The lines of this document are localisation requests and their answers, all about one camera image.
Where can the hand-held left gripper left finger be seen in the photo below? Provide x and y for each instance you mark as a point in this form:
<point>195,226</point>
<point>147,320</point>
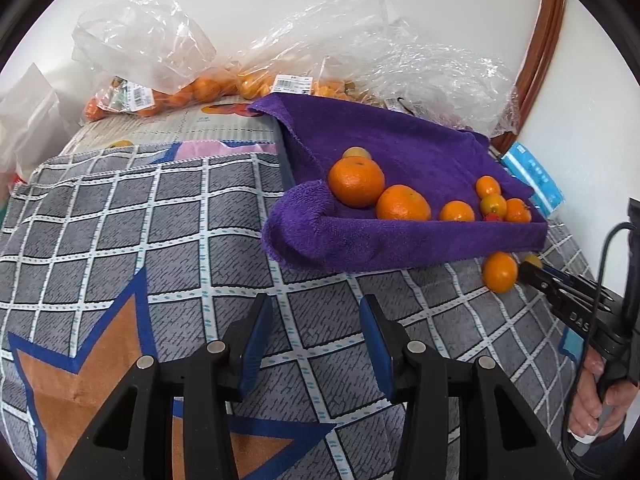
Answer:
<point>255,340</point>

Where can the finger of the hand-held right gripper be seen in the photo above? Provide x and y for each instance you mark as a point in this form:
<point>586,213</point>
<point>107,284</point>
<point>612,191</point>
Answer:
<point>542,282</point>
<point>565,278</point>

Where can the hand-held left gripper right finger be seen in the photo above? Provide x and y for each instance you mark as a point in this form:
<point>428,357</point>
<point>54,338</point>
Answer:
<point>377,350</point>

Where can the yellow oval kumquat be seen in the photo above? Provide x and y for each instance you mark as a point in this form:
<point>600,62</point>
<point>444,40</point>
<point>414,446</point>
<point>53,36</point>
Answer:
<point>532,261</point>

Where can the small mandarin orange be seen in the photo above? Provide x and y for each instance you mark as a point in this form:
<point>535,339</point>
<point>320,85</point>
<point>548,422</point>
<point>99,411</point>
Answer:
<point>456,211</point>
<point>517,210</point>
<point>488,186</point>
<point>500,272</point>

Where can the red cherry tomato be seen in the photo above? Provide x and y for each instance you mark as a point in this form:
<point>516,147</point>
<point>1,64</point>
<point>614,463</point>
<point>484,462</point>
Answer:
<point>494,218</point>

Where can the yellow cherry tomato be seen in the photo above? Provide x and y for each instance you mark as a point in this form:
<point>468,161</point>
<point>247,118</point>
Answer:
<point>493,205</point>

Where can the large mandarin orange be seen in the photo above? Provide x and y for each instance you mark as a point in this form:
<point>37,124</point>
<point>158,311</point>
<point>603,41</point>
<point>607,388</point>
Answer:
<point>403,203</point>
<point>356,182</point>

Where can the pale yellow round fruit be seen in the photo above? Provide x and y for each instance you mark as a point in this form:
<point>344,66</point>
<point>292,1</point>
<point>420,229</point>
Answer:
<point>356,152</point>

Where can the purple towel-lined tray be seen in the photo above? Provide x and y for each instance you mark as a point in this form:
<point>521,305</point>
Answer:
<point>400,140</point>

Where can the person's right hand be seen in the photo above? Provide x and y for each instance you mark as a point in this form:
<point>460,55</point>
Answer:
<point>590,400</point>

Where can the blue tissue box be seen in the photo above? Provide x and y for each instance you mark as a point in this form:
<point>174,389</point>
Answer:
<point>535,180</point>

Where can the grey checkered star blanket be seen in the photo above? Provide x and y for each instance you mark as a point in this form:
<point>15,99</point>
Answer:
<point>150,240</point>

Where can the printed foam mat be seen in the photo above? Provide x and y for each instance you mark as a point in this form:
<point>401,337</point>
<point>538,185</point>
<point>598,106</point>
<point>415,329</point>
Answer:
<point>200,125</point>

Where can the pile of bagged small mandarins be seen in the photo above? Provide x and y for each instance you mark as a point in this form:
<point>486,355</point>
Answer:
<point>255,85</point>

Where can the pile of bagged oranges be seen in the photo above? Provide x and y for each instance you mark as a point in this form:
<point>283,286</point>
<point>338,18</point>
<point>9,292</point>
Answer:
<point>205,87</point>

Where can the white plastic bag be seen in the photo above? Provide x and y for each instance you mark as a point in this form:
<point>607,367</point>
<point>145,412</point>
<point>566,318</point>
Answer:
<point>25,120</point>

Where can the brown wooden door frame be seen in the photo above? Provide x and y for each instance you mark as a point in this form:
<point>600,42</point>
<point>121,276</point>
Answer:
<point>542,45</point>

